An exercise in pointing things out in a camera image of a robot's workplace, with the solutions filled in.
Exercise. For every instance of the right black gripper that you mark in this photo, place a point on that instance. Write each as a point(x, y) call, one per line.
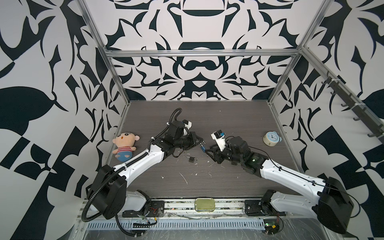
point(217, 154)

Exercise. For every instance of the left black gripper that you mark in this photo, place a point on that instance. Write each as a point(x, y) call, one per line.
point(192, 136)

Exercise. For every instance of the black padlock front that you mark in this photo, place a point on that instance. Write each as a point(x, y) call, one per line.
point(190, 158)

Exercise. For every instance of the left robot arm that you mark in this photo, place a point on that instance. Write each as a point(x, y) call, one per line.
point(108, 194)

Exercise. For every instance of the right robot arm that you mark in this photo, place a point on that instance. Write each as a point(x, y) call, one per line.
point(325, 200)

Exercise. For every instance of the gold metal tin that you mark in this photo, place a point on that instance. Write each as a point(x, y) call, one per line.
point(205, 205)

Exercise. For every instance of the cream blue alarm clock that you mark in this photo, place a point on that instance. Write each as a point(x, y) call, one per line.
point(271, 139)

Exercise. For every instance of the plush doll striped shirt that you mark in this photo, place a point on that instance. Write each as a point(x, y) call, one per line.
point(125, 146)

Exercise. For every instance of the small electronics board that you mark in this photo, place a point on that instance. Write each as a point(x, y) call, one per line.
point(272, 227)

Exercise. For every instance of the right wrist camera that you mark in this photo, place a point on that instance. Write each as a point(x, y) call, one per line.
point(219, 137)

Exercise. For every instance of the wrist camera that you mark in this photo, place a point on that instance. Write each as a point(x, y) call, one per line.
point(219, 137)
point(186, 127)

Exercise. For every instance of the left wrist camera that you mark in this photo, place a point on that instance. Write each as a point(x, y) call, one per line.
point(186, 127)

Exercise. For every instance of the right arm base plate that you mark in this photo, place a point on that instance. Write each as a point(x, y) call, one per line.
point(257, 208)

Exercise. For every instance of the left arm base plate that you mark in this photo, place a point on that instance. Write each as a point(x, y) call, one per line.
point(150, 210)

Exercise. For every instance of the white slotted cable duct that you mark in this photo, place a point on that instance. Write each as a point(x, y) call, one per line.
point(184, 224)

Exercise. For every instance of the black coat hook rail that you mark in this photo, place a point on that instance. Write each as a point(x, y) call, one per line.
point(361, 110)

